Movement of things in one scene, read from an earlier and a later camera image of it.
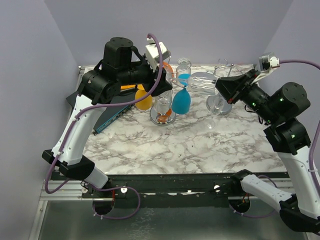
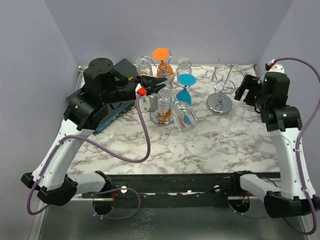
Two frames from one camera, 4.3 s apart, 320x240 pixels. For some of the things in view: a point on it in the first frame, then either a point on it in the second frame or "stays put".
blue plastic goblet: [181, 100] stays put
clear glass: [163, 102] stays put
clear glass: [201, 83] -> [183, 115]
